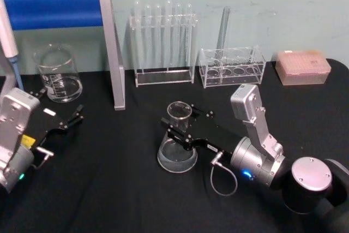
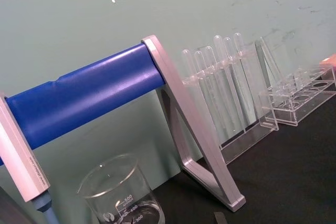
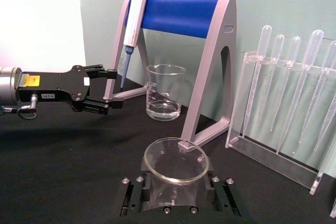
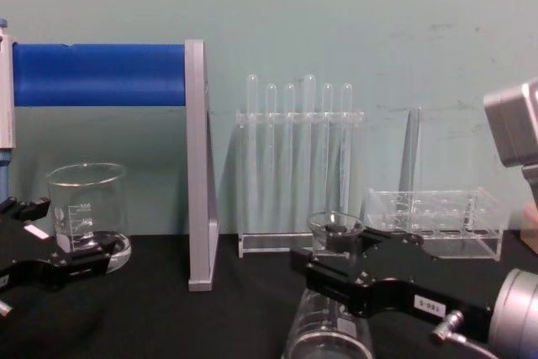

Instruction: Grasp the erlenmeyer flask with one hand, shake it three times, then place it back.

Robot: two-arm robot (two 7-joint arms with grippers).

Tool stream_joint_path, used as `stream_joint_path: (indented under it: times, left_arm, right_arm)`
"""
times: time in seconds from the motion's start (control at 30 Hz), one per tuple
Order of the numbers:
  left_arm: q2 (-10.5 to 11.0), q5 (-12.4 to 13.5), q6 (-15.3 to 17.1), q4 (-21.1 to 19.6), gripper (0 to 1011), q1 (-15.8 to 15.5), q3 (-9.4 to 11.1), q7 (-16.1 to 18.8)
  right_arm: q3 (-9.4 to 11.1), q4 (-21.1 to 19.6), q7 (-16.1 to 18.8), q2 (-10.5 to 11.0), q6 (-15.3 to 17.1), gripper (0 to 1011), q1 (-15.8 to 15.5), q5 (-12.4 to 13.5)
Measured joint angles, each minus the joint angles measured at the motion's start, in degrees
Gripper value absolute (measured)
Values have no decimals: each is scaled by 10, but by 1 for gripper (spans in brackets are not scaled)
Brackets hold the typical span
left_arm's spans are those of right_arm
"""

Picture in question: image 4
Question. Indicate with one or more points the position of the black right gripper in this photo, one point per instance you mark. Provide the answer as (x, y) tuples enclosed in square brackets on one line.
[(420, 287)]

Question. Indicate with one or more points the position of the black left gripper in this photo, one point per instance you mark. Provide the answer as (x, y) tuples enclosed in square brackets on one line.
[(29, 254)]

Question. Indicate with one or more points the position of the clear glass conical flask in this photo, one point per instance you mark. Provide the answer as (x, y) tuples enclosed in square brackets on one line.
[(332, 329)]

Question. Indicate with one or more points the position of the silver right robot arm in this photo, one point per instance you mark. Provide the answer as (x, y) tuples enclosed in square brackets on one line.
[(518, 313)]

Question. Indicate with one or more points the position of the clear glass beaker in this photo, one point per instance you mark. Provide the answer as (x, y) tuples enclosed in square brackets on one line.
[(86, 207)]

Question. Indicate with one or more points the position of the tall clear acrylic tube rack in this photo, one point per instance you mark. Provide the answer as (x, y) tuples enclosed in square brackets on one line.
[(300, 245)]

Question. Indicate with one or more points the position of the low clear acrylic tube rack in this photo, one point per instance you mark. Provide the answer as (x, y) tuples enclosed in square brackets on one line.
[(462, 245)]

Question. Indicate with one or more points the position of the clear tapered upright panel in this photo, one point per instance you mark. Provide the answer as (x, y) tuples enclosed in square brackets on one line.
[(412, 153)]

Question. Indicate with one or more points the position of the black table cloth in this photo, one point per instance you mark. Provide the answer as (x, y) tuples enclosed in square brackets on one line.
[(168, 325)]

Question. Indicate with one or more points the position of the white and blue pipette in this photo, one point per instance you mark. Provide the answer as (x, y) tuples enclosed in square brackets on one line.
[(5, 94)]

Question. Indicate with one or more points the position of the grey stand upright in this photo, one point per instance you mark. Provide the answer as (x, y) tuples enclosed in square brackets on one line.
[(199, 165)]

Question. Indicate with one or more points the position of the blue stand bar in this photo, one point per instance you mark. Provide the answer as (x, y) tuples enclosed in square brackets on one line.
[(101, 75)]

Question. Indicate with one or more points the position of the clear glass test tube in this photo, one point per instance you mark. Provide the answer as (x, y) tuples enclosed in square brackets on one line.
[(346, 100), (271, 100), (289, 100), (253, 98), (327, 100), (309, 94)]

